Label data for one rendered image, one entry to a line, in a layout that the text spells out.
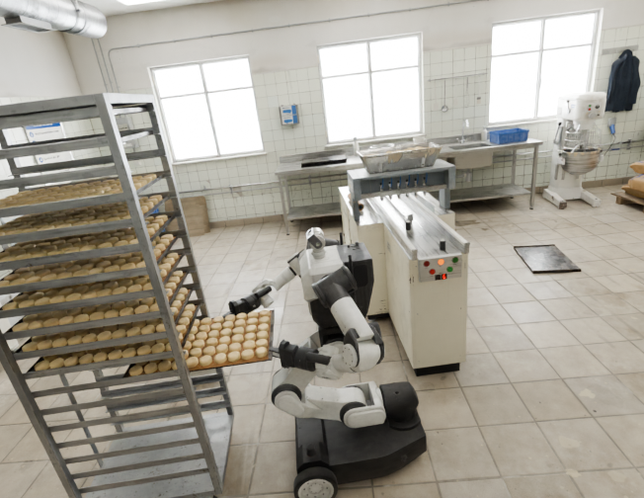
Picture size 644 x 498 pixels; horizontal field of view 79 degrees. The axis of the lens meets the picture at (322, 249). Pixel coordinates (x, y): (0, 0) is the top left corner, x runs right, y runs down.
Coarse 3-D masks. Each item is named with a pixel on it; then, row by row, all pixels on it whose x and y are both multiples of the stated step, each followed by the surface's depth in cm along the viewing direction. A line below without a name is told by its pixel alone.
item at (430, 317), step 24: (384, 240) 284; (432, 240) 239; (408, 264) 221; (408, 288) 228; (432, 288) 225; (456, 288) 226; (408, 312) 236; (432, 312) 231; (456, 312) 232; (408, 336) 245; (432, 336) 237; (456, 336) 238; (432, 360) 243; (456, 360) 245
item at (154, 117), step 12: (156, 108) 161; (156, 120) 161; (168, 156) 168; (168, 168) 168; (168, 180) 170; (180, 204) 175; (180, 228) 178; (192, 252) 183; (192, 264) 185; (192, 276) 187; (204, 300) 193; (204, 312) 194; (216, 372) 207; (228, 396) 214; (228, 408) 216
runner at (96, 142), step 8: (104, 136) 122; (120, 136) 123; (40, 144) 122; (48, 144) 122; (56, 144) 122; (64, 144) 122; (72, 144) 122; (80, 144) 123; (88, 144) 123; (96, 144) 123; (104, 144) 123; (0, 152) 121; (8, 152) 122; (16, 152) 122; (24, 152) 122; (32, 152) 122; (40, 152) 122; (48, 152) 123; (56, 152) 123
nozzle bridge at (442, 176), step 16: (352, 176) 277; (368, 176) 271; (384, 176) 270; (416, 176) 280; (432, 176) 280; (448, 176) 273; (352, 192) 284; (368, 192) 282; (384, 192) 278; (400, 192) 278; (448, 192) 288; (352, 208) 298; (448, 208) 292
